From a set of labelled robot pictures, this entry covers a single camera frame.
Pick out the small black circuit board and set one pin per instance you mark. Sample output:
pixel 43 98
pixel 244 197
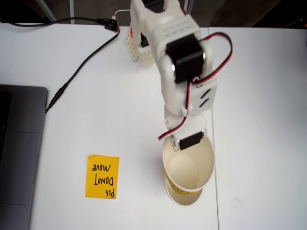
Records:
pixel 110 24

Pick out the slanted grey metal leg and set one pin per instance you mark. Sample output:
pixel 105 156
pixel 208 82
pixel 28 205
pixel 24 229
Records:
pixel 46 9

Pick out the dark grey laptop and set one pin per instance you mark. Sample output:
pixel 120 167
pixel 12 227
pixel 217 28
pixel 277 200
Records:
pixel 21 155

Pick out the upright white metal leg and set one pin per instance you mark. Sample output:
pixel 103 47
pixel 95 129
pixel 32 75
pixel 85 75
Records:
pixel 72 12

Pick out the brown paper cup with note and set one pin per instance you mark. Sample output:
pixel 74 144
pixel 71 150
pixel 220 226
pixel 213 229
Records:
pixel 206 163

